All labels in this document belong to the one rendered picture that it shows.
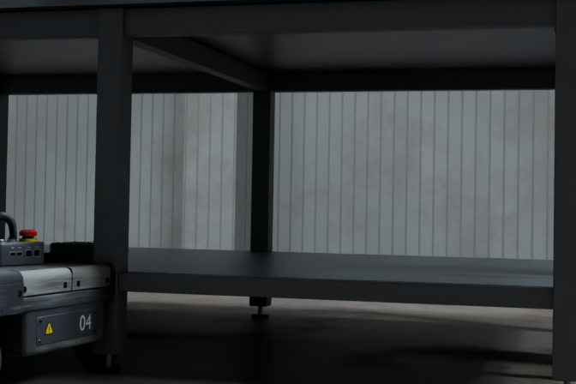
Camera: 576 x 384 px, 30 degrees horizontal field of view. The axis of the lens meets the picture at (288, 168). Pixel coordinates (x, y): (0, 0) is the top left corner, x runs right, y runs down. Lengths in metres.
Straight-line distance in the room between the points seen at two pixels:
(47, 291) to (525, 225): 3.47
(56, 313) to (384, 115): 3.51
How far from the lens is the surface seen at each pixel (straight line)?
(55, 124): 6.39
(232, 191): 5.51
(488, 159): 5.37
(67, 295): 2.26
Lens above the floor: 0.38
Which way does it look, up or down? 2 degrees up
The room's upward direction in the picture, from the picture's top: 1 degrees clockwise
